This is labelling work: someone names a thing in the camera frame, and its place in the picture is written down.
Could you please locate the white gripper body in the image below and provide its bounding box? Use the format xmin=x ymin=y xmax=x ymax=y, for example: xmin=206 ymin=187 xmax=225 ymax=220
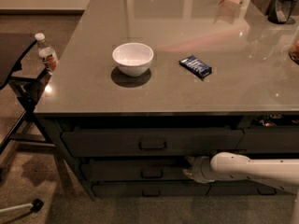
xmin=192 ymin=156 xmax=215 ymax=184

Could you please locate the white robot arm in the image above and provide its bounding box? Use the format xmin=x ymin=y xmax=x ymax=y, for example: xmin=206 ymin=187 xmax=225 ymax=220
xmin=183 ymin=152 xmax=299 ymax=224

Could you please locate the grey counter cabinet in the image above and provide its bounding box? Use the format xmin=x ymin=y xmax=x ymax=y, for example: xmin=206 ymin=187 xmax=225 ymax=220
xmin=35 ymin=0 xmax=299 ymax=197

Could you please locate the blue snack bar wrapper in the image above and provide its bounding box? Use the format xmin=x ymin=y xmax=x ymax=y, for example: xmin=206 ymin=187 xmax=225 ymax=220
xmin=179 ymin=55 xmax=212 ymax=78

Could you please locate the white ceramic bowl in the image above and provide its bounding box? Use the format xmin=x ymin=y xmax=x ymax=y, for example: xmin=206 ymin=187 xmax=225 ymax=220
xmin=112 ymin=43 xmax=154 ymax=77

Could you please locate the glass jar with snacks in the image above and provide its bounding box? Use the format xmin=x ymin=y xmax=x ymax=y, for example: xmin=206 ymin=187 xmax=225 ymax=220
xmin=289 ymin=26 xmax=299 ymax=64

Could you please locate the white pole black foot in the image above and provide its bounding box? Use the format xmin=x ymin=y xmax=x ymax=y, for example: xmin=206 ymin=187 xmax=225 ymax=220
xmin=0 ymin=199 xmax=44 ymax=214

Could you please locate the clear plastic water bottle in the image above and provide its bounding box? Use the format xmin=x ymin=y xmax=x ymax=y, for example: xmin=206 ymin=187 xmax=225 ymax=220
xmin=35 ymin=33 xmax=59 ymax=74

